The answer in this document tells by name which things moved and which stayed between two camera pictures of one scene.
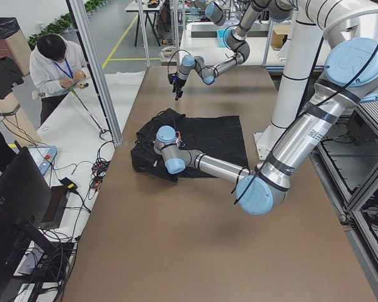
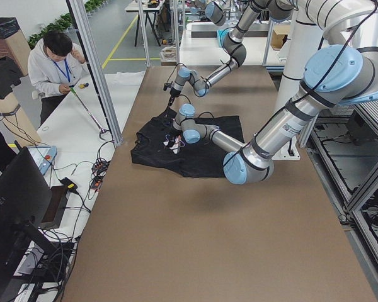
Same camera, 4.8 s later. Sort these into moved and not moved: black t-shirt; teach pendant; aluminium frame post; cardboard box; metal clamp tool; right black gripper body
Moved: right black gripper body; black t-shirt
Not moved: cardboard box; teach pendant; metal clamp tool; aluminium frame post
